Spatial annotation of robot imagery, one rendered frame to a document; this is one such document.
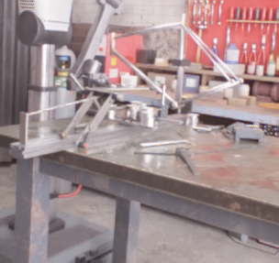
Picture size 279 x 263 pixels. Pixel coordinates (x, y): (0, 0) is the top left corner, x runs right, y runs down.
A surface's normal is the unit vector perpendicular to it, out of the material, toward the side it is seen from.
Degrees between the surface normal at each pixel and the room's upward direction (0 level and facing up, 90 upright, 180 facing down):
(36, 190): 90
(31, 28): 90
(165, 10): 90
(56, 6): 90
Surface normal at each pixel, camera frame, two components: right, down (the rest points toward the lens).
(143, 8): -0.56, 0.10
